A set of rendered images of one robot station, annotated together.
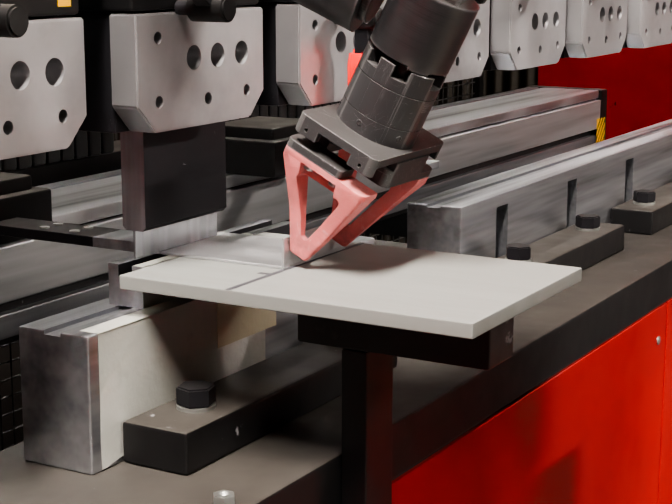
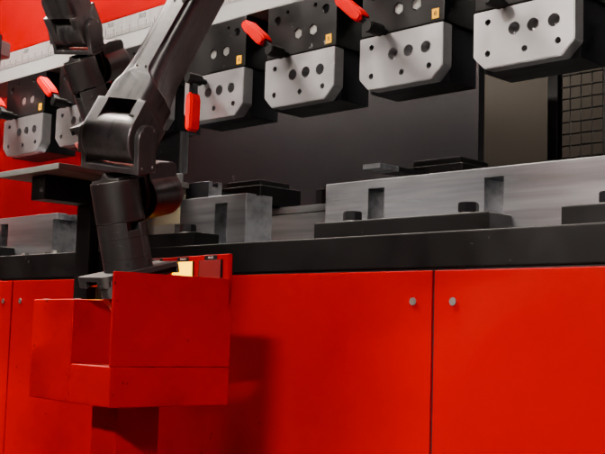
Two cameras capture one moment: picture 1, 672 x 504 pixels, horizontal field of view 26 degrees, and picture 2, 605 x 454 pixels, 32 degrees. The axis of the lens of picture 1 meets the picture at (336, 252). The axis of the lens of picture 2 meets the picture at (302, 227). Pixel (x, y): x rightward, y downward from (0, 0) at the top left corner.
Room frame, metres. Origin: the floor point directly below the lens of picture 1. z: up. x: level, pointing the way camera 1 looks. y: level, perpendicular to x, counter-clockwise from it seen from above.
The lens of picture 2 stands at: (1.75, -1.65, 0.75)
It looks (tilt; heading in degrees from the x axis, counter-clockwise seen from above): 6 degrees up; 104
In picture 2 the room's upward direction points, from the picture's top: 2 degrees clockwise
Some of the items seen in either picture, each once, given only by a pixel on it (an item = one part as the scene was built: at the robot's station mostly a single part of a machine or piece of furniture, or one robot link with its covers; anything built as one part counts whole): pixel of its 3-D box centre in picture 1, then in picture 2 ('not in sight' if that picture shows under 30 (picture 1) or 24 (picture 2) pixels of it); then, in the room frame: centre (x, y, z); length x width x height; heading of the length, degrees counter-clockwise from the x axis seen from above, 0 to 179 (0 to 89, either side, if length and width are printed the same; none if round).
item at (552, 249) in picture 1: (554, 257); (407, 230); (1.54, -0.24, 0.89); 0.30 x 0.05 x 0.03; 150
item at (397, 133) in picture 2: not in sight; (277, 169); (1.10, 0.68, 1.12); 1.13 x 0.02 x 0.44; 150
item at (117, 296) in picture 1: (207, 260); (177, 195); (1.08, 0.10, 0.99); 0.20 x 0.03 x 0.03; 150
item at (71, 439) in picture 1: (221, 335); (182, 229); (1.10, 0.09, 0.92); 0.39 x 0.06 x 0.10; 150
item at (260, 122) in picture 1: (321, 149); (424, 171); (1.53, 0.02, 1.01); 0.26 x 0.12 x 0.05; 60
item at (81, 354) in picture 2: not in sight; (129, 326); (1.24, -0.45, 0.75); 0.20 x 0.16 x 0.18; 144
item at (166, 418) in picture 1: (274, 391); (149, 245); (1.05, 0.05, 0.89); 0.30 x 0.05 x 0.03; 150
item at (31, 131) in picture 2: not in sight; (40, 118); (0.68, 0.33, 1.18); 0.15 x 0.09 x 0.17; 150
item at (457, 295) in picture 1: (353, 278); (95, 180); (0.97, -0.01, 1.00); 0.26 x 0.18 x 0.01; 60
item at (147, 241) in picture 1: (175, 182); (166, 160); (1.05, 0.12, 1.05); 0.10 x 0.02 x 0.10; 150
